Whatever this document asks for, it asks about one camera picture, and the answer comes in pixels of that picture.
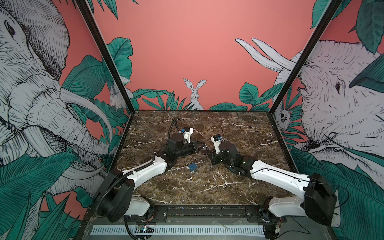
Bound blue padlock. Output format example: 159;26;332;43
189;163;198;173

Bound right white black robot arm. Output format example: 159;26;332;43
208;138;342;226

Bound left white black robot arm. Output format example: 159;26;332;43
93;133;206;223

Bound small green circuit board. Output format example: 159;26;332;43
135;225;155;235

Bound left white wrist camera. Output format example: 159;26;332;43
180;127;194;144

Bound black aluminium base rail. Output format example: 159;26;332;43
85;204;323;224

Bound white ventilated cable duct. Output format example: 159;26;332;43
90;225;265;237

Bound left black frame post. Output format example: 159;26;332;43
75;0;136;117

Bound black frame post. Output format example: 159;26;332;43
269;0;342;115
75;0;136;117

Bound right black frame post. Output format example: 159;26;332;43
269;0;342;115

